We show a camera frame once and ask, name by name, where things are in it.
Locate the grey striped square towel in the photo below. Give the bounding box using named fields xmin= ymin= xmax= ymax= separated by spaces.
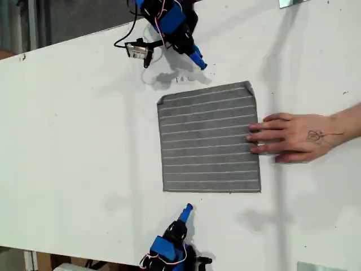
xmin=156 ymin=80 xmax=262 ymax=194

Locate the person's hand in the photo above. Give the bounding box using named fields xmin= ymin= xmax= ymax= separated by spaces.
xmin=246 ymin=112 xmax=337 ymax=164

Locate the white plastic container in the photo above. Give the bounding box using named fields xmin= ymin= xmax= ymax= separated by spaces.
xmin=52 ymin=262 xmax=89 ymax=271

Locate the white table leg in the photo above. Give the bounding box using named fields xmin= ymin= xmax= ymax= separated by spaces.
xmin=24 ymin=250 xmax=39 ymax=271

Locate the black camera stalk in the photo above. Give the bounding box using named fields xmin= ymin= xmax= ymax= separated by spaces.
xmin=137 ymin=38 xmax=166 ymax=69

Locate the black camera cable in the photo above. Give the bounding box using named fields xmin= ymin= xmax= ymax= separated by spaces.
xmin=113 ymin=0 xmax=142 ymax=49

